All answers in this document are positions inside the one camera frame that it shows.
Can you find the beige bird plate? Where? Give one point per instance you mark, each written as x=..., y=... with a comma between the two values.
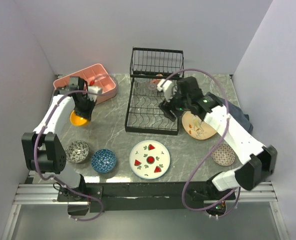
x=197, y=128

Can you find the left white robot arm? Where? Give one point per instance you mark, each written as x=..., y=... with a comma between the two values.
x=42, y=148

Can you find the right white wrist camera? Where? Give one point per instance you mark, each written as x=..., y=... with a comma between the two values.
x=168, y=88

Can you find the blue cloth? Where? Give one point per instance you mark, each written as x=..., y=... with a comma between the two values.
x=240, y=117

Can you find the pink coffee mug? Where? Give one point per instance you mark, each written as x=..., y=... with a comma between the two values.
x=157, y=80

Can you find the black wire dish rack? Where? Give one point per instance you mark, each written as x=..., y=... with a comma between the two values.
x=143, y=114

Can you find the blue triangle pattern bowl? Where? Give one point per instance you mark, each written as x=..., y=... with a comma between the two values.
x=103, y=161

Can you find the pink compartment tray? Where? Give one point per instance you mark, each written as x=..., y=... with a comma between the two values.
x=94, y=75

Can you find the grey patterned bowl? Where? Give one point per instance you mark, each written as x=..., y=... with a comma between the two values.
x=77, y=152

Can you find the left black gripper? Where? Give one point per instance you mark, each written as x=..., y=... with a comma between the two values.
x=87, y=114

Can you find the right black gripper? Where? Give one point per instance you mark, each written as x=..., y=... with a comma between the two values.
x=166, y=107

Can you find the aluminium frame rail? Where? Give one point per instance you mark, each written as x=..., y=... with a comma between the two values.
x=45, y=194

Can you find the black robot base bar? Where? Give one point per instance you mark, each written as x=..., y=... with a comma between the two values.
x=93, y=197

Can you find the orange bowl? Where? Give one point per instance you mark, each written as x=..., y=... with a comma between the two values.
x=77, y=120

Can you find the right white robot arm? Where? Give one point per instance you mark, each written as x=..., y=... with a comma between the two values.
x=258, y=161

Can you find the red patterned small bowl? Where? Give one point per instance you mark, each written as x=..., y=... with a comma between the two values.
x=224, y=155

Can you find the clear plastic cup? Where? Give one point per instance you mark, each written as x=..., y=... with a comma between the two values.
x=148, y=84

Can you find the white watermelon plate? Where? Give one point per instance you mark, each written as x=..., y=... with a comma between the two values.
x=149, y=159

